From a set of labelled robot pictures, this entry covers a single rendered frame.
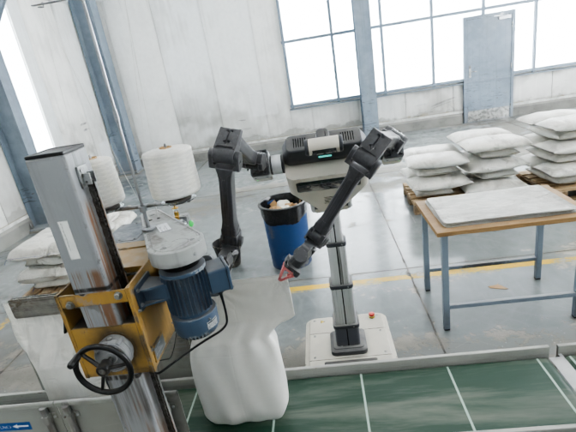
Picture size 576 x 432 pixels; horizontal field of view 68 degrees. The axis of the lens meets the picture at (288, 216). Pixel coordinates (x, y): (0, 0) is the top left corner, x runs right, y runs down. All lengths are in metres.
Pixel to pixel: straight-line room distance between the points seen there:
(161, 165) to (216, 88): 8.42
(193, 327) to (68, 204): 0.53
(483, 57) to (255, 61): 4.68
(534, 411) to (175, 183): 1.71
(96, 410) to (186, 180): 1.10
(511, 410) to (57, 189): 1.91
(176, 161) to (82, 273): 0.43
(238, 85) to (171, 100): 1.55
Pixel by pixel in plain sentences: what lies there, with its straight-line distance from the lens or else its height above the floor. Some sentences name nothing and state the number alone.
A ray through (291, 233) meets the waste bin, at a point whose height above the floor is 0.39.
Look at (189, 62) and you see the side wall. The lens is 9.88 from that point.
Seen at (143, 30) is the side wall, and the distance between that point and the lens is 10.17.
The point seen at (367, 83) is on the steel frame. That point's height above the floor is 1.16.
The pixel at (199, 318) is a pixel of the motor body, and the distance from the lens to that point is 1.44.
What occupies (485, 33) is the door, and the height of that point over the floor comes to 1.75.
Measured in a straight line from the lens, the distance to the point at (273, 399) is 2.05.
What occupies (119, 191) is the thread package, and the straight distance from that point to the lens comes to 1.55.
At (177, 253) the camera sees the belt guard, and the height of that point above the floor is 1.41.
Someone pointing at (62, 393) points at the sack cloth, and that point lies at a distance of 2.29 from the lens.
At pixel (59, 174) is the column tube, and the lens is 1.31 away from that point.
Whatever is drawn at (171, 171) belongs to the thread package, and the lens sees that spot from 1.40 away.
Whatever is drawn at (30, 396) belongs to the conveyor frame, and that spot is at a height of 0.40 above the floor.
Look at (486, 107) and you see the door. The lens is 10.23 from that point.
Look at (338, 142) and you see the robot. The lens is 1.78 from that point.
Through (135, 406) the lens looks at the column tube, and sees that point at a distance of 1.65.
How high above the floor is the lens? 1.90
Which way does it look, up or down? 20 degrees down
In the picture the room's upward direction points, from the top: 9 degrees counter-clockwise
